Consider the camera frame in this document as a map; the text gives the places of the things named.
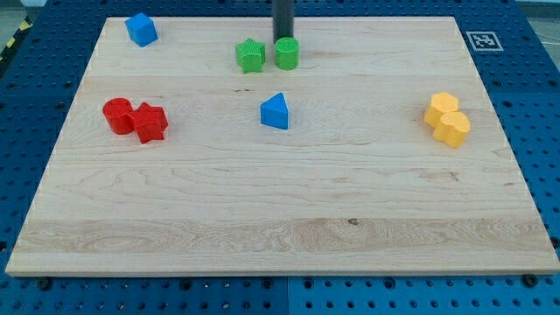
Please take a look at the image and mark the green cylinder block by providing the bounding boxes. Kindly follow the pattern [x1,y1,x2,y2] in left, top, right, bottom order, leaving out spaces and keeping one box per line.
[275,37,299,70]

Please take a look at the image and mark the blue triangle block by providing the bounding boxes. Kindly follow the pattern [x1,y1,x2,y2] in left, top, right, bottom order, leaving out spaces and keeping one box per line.
[260,93,289,130]

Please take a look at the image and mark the green star block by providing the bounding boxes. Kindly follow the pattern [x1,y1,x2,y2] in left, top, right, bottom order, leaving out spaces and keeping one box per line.
[235,38,265,74]

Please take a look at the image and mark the red star block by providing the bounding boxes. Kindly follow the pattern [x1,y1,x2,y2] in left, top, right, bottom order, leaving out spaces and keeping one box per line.
[128,102,168,144]

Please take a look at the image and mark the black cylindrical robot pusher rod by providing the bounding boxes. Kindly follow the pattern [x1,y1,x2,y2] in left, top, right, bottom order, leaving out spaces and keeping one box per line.
[272,0,295,42]

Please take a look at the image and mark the red cylinder block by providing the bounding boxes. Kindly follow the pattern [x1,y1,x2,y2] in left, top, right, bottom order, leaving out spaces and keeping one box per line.
[102,97,134,135]

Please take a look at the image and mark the yellow hexagon block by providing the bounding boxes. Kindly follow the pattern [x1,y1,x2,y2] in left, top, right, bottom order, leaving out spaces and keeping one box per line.
[423,92,459,128]

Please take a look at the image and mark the yellow heart block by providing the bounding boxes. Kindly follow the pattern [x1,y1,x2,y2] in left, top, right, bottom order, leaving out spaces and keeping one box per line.
[432,111,471,149]

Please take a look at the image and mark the blue cube block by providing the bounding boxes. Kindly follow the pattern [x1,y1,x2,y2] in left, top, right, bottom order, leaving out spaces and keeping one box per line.
[125,12,158,47]

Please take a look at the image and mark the white fiducial marker tag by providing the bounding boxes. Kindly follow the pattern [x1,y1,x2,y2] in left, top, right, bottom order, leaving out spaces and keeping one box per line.
[465,31,503,52]

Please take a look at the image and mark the black bolt front left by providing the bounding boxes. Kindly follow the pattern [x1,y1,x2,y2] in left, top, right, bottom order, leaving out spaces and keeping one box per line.
[37,277,52,291]

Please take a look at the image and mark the black bolt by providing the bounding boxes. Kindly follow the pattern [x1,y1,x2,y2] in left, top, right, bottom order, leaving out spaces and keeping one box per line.
[37,277,52,291]
[522,274,539,288]

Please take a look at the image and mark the black bolt front right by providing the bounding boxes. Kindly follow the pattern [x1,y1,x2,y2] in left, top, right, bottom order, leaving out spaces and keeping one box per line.
[522,274,539,288]

